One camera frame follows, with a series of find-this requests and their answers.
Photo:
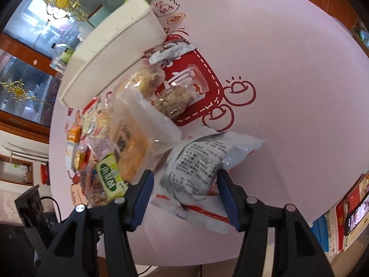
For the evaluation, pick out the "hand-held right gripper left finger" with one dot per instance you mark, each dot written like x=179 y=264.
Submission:
x=142 y=199

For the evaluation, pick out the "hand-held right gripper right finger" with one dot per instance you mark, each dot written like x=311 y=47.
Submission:
x=229 y=202

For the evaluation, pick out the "red striped white packet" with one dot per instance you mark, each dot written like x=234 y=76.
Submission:
x=201 y=213

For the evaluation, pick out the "green snack packet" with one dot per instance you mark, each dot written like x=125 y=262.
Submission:
x=111 y=176

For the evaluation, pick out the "grey white snack packet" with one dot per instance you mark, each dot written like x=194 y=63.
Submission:
x=196 y=161

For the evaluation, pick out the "large clear bread bag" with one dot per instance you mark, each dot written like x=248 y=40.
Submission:
x=135 y=147

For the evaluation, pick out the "orange white oat bar packet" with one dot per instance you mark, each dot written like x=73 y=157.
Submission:
x=73 y=135

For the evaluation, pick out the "round oat cake clear packet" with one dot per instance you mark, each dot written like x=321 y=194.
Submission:
x=173 y=101

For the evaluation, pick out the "pale cake clear packet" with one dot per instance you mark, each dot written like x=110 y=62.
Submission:
x=144 y=80

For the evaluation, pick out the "black white snack packet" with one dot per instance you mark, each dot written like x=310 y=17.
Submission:
x=170 y=52

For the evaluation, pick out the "white plastic bin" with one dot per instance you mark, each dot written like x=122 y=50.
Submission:
x=115 y=43

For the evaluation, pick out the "red lid jar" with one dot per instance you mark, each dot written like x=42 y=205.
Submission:
x=45 y=174

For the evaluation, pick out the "row of books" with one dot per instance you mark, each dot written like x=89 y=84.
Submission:
x=328 y=230

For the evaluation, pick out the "black smartphone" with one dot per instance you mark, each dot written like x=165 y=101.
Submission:
x=356 y=216

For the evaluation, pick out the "pink printed tablecloth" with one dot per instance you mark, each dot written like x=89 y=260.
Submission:
x=288 y=63

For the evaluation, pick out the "cut glass tumbler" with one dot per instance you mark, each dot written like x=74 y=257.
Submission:
x=57 y=64

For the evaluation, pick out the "green label clear bottle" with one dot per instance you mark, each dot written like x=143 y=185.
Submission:
x=67 y=52

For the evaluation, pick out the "small gold ornament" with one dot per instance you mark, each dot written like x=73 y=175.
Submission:
x=18 y=91

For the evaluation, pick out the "wooden framed glass door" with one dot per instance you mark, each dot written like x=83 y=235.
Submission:
x=28 y=20
x=28 y=75

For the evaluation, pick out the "large gold sun ornament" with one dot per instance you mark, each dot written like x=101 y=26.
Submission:
x=61 y=3

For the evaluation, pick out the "grey metal wall rail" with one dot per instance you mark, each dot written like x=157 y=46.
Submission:
x=26 y=151

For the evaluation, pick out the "wooden picture frame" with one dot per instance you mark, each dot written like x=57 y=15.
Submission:
x=17 y=170

